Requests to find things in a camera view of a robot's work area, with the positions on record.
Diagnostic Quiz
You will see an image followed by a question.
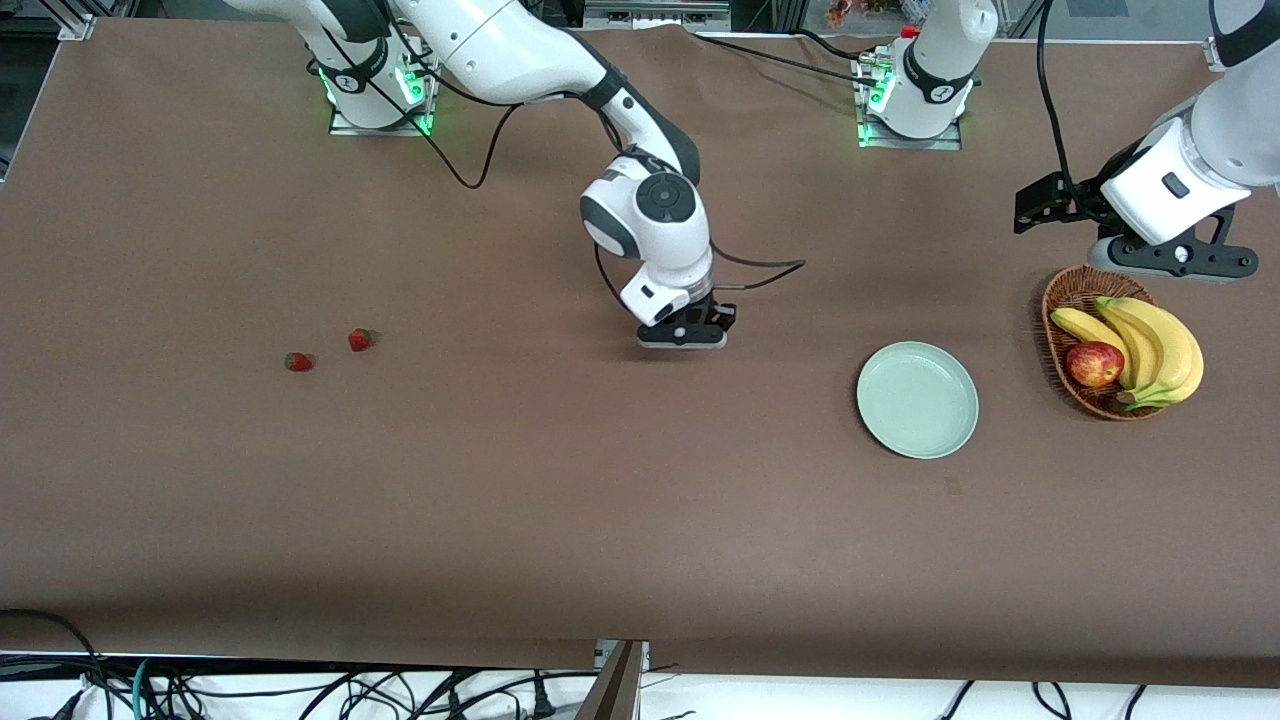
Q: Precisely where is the light green round plate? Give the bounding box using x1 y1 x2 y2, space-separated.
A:
856 341 980 461

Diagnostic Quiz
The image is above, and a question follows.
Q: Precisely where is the brown wicker basket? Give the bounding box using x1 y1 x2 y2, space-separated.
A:
1041 265 1171 422

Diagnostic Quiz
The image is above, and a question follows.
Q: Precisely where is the yellow banana bunch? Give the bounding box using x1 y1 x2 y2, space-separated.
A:
1050 296 1205 412

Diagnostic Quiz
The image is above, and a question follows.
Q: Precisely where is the red apple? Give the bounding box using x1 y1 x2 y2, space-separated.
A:
1065 341 1126 389

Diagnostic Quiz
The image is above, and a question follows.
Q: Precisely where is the brown table cover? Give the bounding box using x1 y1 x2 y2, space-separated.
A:
0 17 1280 691

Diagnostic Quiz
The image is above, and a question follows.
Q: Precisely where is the grey metal device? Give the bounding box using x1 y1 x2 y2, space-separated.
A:
583 0 733 32

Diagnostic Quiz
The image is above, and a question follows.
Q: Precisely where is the orange colourful object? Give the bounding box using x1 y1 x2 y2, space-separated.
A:
826 0 906 28

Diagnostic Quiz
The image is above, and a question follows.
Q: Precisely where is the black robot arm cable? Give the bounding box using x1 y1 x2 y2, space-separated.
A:
1036 0 1081 196
320 25 807 301

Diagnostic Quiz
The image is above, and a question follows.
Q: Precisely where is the long thin black cable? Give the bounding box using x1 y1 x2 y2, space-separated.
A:
688 33 883 89

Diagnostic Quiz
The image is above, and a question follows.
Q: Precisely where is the short thin black cable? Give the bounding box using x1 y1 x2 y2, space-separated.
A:
790 28 876 63

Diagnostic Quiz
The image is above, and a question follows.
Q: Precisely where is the aluminium frame post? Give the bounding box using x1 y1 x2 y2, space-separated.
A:
575 638 653 720

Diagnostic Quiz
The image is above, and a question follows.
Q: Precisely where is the thick black looped cable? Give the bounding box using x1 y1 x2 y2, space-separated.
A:
0 608 109 720

